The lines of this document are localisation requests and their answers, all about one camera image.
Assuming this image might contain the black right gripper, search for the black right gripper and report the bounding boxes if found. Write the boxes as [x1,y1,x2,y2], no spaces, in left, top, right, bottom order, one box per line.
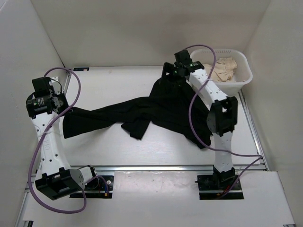
[160,62,187,89]

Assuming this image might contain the black trousers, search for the black trousers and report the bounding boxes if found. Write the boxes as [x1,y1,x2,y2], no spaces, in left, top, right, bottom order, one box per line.
[62,78,212,149]

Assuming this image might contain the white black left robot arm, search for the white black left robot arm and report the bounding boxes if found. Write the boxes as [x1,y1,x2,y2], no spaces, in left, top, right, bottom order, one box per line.
[26,77,99,201]

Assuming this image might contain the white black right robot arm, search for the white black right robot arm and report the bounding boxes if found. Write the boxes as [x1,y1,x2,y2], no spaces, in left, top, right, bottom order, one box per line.
[162,49,238,192]

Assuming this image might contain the beige crumpled garment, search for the beige crumpled garment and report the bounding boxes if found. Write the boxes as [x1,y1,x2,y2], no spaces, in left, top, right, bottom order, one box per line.
[211,57,238,82]

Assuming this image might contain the dark label sticker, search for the dark label sticker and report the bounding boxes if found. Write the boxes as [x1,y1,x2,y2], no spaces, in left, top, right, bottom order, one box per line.
[73,67,89,71]

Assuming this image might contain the white plastic basket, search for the white plastic basket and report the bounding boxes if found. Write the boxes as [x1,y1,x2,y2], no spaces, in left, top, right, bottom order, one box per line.
[190,49,253,96]

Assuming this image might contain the aluminium front rail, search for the aluminium front rail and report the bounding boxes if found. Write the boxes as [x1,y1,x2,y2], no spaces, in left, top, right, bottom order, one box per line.
[95,165,213,172]

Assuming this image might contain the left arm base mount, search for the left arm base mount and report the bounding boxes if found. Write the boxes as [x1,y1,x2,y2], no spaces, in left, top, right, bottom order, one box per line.
[84,171,114,199]

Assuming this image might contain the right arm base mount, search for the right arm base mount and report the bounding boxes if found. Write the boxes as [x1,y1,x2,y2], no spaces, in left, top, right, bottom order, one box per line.
[195,167,244,200]

